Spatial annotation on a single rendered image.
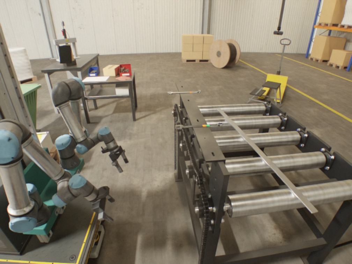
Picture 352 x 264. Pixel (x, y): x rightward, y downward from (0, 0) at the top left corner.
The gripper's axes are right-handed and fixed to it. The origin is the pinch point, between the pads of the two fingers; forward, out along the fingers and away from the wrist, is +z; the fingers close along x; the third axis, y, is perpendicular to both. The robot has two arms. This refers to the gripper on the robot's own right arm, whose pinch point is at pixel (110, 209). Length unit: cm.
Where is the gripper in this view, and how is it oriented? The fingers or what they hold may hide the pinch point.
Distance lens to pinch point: 130.9
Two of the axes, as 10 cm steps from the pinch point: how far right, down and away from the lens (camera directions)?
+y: -9.1, 3.9, 1.2
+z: 3.8, 7.0, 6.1
